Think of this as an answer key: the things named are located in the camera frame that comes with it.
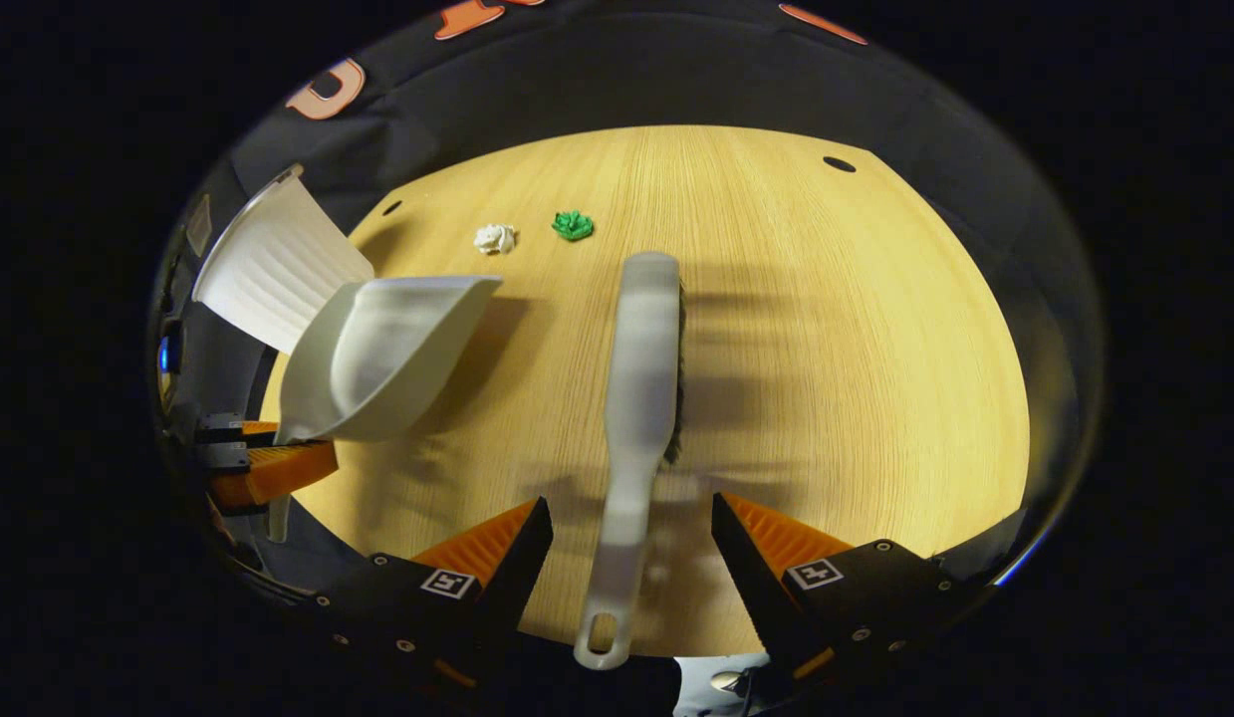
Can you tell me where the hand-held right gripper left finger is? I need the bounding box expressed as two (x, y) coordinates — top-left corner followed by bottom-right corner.
(314, 496), (556, 700)

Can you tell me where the white plastic dustpan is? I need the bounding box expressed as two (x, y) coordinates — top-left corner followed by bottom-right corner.
(268, 276), (503, 544)

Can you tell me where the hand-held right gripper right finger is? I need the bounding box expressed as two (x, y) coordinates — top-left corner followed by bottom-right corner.
(711, 491), (978, 690)

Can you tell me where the small white broom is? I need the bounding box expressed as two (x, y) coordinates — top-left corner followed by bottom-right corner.
(574, 251), (687, 670)

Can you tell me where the white ribbed garbage bin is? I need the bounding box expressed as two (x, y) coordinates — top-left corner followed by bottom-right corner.
(191, 164), (375, 357)

